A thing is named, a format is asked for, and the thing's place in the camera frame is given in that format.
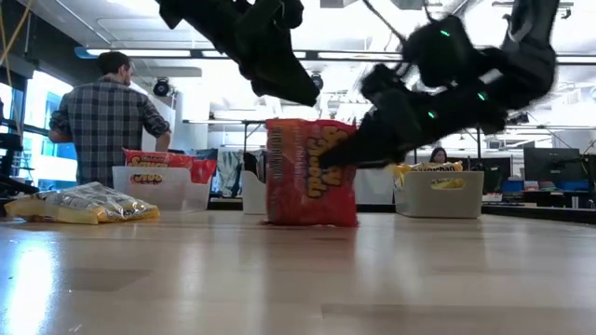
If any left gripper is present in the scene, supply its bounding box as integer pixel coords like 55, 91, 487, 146
227, 13, 322, 106

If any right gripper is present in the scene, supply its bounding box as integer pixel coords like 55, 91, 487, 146
318, 64, 509, 169

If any white draped cloth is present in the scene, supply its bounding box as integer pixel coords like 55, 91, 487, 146
356, 167, 398, 207

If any person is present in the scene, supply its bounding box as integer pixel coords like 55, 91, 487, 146
429, 146, 451, 165
47, 50, 173, 188

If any grey plastic bin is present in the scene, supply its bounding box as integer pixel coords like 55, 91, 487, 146
394, 170, 486, 221

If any pale patterned cloth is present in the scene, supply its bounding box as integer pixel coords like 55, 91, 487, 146
211, 148, 245, 199

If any white plastic bin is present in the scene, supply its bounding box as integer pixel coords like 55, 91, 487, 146
240, 170, 268, 216

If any long ceiling light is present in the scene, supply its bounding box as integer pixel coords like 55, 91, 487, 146
86, 47, 193, 59

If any black ceiling spotlight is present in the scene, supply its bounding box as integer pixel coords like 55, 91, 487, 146
506, 111, 531, 127

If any clear plastic bin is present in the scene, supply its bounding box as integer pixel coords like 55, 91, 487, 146
111, 166, 212, 212

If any black monitor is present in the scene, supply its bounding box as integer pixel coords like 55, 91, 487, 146
522, 147, 582, 183

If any large window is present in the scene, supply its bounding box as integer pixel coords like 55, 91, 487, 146
20, 72, 107, 194

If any dark side shelf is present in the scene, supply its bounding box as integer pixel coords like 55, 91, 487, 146
0, 118, 41, 218

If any yellow hanging cable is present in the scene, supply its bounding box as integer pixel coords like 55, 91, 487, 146
0, 0, 34, 134

